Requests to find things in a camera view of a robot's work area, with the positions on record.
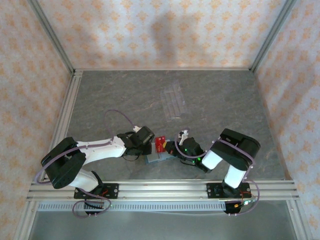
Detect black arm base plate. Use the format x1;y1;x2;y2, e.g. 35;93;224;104
206;182;251;200
73;182;119;200

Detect blue card holder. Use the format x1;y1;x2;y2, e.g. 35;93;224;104
143;138;176;166

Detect aluminium frame post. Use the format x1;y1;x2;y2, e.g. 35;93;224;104
26;0;77;74
249;0;299;73

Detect grey metal sheet panel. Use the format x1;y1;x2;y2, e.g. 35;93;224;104
28;211;297;240

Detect red credit card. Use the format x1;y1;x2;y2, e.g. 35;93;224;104
154;135;168;154

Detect clear acrylic card stand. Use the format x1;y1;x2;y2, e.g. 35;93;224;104
159;79;189;121

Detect right black wrist camera box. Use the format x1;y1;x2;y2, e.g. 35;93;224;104
177;136;201;158

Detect left thin black camera cable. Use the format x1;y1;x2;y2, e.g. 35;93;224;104
122;152;141;162

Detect grey slotted cable duct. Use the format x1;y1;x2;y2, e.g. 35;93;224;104
36;201;227;213

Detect black controller board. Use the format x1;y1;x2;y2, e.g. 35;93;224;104
223;199;258;217
83;200;106;217

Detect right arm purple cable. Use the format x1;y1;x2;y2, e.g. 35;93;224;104
174;128;261;218

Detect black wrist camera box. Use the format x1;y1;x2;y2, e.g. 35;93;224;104
177;136;201;158
131;125;156;146

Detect aluminium frame leg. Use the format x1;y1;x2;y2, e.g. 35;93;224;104
286;199;315;240
13;199;38;240

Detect left black wrist camera box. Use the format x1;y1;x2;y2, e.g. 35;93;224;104
131;125;156;146

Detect thin aluminium edge rail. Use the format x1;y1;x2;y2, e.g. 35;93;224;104
73;66;255;72

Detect wide aluminium edge rail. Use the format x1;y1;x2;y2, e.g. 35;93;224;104
42;69;84;181

